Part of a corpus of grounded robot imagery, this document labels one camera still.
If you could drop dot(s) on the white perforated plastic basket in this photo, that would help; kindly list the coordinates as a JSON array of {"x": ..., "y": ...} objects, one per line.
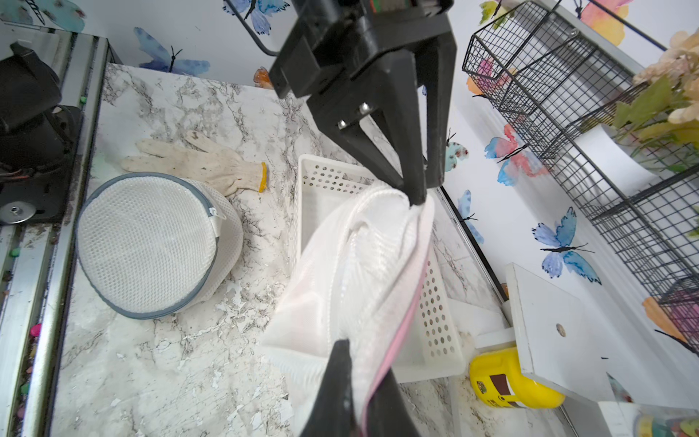
[{"x": 432, "y": 348}]

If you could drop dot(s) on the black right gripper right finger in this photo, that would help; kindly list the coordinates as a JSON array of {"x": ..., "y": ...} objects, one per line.
[{"x": 387, "y": 414}]

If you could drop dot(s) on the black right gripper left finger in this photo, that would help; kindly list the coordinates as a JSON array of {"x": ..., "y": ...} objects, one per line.
[{"x": 333, "y": 411}]

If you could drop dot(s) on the white pot with flowers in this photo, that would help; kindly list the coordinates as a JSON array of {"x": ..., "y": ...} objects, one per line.
[{"x": 651, "y": 134}]

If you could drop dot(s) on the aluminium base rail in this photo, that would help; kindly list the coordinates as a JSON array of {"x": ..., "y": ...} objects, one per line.
[{"x": 38, "y": 261}]

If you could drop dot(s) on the beige work glove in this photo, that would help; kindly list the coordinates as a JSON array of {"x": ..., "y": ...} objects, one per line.
[{"x": 204, "y": 161}]

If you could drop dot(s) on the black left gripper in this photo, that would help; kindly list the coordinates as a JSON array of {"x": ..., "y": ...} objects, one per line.
[{"x": 372, "y": 110}]

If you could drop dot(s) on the yellow plastic bottle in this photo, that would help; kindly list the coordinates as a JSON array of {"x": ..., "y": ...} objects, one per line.
[{"x": 498, "y": 382}]

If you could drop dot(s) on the black wire wall basket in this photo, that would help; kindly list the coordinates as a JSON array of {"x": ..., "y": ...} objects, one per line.
[{"x": 546, "y": 66}]

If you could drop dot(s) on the white tiered wooden shelf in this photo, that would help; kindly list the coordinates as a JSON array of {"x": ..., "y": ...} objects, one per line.
[{"x": 555, "y": 348}]

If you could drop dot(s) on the white mesh laundry bag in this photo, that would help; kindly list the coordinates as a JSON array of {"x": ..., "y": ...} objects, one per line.
[{"x": 151, "y": 244}]

